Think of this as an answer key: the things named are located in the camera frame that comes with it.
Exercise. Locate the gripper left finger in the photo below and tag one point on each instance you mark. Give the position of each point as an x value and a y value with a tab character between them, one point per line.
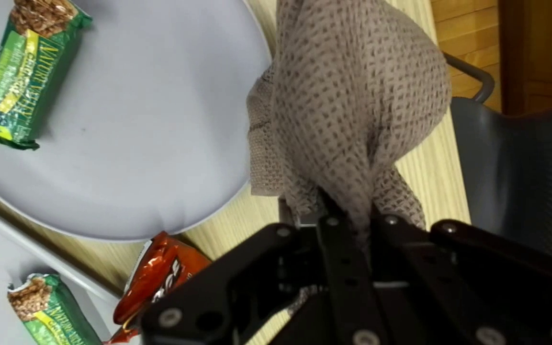
237	292

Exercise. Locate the green granola bar packet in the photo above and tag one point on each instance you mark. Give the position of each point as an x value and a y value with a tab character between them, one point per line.
22	81
58	316

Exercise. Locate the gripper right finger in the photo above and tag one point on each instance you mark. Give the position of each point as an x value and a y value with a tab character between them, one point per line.
472	287

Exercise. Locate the orange candy packet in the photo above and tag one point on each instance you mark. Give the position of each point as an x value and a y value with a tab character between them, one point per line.
153	275

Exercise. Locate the beige woven cloth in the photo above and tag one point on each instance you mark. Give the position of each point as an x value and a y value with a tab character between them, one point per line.
352	96

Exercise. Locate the brown wooden cabinet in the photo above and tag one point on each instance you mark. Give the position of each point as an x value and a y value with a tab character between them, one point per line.
534	57

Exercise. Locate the dark grey chair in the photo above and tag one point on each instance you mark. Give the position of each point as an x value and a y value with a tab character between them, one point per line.
520	177

